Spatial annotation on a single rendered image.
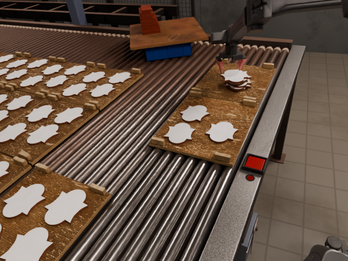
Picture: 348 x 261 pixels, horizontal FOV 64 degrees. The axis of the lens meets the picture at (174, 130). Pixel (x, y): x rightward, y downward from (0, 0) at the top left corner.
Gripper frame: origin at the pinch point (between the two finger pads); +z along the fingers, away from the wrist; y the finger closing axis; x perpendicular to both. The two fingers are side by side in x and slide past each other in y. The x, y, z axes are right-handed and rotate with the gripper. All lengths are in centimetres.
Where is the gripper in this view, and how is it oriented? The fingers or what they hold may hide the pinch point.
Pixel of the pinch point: (230, 70)
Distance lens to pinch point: 147.5
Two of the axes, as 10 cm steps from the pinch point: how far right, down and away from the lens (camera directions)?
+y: -9.8, 1.7, -0.9
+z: 0.8, 7.9, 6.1
